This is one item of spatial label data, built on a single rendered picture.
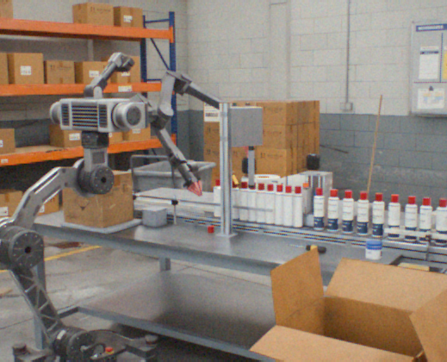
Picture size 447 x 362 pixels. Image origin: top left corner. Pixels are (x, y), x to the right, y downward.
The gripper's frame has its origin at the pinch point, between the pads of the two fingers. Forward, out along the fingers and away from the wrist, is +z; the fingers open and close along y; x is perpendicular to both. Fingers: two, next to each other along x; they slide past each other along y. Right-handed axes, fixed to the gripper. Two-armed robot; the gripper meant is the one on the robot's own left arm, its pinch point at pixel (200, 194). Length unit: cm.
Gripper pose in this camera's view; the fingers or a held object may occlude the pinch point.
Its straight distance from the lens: 342.3
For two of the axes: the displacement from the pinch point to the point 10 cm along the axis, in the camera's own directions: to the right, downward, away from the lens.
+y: 5.7, -1.0, 8.1
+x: -6.2, 6.0, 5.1
